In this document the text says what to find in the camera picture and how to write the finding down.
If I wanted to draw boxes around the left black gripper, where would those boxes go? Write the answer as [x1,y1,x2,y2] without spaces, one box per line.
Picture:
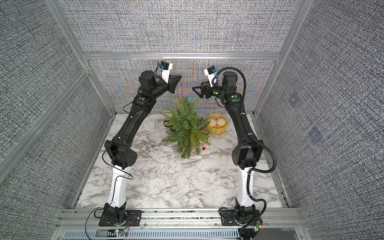
[150,74,181,99]

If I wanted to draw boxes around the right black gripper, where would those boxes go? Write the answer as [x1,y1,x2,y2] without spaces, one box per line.
[194,80,229,101]

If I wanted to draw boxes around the small green christmas tree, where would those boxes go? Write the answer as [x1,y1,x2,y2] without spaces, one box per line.
[161,98,211,159]

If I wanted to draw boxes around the red string lights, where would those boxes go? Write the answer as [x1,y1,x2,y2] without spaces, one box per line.
[195,130,209,151]

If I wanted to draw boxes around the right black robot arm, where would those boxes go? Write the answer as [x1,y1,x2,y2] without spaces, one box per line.
[193,67,263,226]

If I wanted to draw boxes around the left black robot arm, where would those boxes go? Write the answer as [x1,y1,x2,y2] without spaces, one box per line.
[101,71,182,226]

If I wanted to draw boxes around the left steamed bun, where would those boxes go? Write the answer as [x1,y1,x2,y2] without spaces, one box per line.
[208,118,217,128]

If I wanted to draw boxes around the steamed bun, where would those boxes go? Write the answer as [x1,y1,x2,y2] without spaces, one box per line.
[208,118,217,128]
[216,117,227,128]

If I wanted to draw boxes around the right steamed bun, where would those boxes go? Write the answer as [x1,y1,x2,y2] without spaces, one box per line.
[216,117,227,128]

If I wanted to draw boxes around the yellow bamboo steamer basket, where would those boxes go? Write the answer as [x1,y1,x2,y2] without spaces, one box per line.
[206,113,229,135]

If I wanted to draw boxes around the black mug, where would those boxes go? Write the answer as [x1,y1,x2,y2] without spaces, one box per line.
[163,120,175,132]

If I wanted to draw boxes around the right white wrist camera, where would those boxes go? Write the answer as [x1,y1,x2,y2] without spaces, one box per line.
[204,66,218,88]

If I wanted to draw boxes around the black corrugated cable conduit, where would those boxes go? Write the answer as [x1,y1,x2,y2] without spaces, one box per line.
[211,67,277,240]

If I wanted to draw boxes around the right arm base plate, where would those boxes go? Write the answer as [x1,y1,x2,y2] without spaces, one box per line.
[219,208,260,226]

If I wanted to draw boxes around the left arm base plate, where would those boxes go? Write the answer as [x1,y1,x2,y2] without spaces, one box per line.
[99,210,143,227]

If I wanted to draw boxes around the aluminium front rail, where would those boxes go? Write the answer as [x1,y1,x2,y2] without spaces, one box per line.
[51,208,311,240]

